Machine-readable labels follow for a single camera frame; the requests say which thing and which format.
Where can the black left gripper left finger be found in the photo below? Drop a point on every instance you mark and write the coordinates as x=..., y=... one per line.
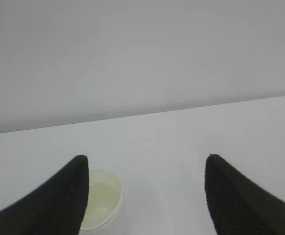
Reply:
x=57, y=207

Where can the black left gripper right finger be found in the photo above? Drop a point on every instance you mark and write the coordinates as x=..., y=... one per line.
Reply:
x=237, y=205

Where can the white paper cup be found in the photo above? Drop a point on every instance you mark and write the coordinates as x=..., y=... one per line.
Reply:
x=102, y=215

